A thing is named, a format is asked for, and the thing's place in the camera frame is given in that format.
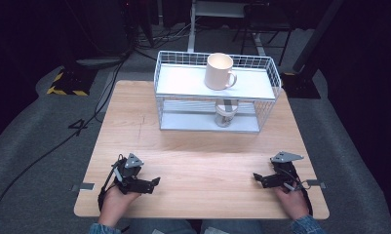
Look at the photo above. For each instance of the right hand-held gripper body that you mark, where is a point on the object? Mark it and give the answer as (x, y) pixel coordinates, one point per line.
(284, 169)

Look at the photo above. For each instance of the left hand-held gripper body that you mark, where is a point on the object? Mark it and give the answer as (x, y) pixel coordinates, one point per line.
(128, 172)

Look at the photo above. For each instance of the glass jar with white lid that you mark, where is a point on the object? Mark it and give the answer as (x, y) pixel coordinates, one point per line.
(225, 115)

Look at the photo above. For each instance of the white cup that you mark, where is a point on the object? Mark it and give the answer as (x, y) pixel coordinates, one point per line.
(218, 73)

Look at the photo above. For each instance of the person's right hand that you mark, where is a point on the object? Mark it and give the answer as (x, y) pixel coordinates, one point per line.
(292, 203)

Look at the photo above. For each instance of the person's left hand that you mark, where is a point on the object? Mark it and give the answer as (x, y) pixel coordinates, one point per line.
(115, 206)

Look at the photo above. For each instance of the grey tape strip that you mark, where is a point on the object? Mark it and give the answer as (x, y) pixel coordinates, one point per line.
(83, 187)
(317, 184)

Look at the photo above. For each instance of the black stand with pole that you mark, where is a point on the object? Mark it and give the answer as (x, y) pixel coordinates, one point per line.
(302, 84)

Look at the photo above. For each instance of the black and yellow stand base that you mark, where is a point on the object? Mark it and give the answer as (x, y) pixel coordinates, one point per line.
(71, 83)

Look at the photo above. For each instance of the black metal chair frame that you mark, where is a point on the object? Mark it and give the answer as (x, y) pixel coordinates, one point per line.
(264, 22)

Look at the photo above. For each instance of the white metal desk frame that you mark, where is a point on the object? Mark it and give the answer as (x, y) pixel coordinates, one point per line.
(215, 9)

